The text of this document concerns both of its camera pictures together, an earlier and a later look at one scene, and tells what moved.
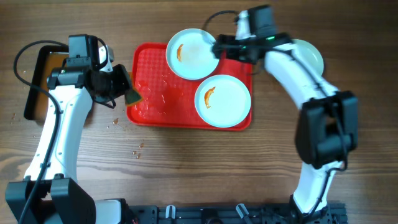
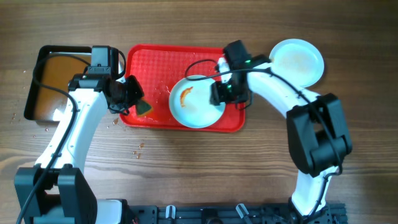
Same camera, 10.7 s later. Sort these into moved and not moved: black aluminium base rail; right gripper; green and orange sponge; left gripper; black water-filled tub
Moved: green and orange sponge; right gripper; left gripper
Not moved: black water-filled tub; black aluminium base rail
